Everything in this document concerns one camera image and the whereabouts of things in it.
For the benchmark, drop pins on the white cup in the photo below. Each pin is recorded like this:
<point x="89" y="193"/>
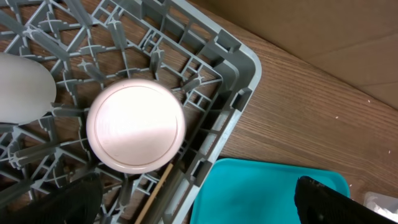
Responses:
<point x="27" y="89"/>

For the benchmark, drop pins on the teal serving tray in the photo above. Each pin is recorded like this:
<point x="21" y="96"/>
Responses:
<point x="241" y="191"/>

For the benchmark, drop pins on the grey dish rack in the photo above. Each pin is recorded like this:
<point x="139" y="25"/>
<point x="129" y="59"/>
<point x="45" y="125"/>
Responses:
<point x="89" y="45"/>

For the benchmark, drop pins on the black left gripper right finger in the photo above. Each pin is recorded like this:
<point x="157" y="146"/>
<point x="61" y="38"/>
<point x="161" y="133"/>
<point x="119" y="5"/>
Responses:
<point x="319" y="204"/>

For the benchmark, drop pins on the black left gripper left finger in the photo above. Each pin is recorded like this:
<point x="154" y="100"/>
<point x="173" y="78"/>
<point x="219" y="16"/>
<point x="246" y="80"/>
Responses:
<point x="77" y="202"/>

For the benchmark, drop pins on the wooden chopstick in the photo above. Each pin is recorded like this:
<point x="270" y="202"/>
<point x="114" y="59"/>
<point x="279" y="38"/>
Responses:
<point x="154" y="194"/>

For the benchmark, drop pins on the white napkin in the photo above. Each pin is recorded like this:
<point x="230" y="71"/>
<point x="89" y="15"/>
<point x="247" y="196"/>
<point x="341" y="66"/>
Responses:
<point x="382" y="204"/>

